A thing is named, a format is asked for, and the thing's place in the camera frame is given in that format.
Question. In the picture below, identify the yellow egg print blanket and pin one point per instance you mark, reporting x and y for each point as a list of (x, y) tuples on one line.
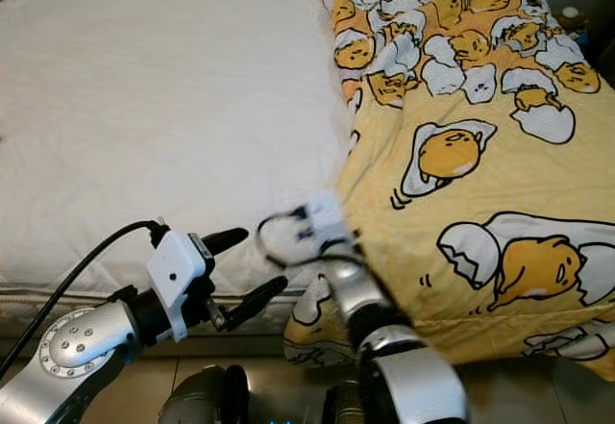
[(471, 78)]

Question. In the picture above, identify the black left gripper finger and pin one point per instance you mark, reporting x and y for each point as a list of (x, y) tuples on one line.
[(224, 240), (258, 302)]

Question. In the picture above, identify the bear shaped bottle white cap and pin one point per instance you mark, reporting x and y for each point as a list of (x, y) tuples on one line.
[(570, 12)]

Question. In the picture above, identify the white quilted mattress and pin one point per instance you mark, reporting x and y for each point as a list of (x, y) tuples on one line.
[(173, 78)]

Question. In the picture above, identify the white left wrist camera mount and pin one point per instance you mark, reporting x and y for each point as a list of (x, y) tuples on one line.
[(178, 275)]

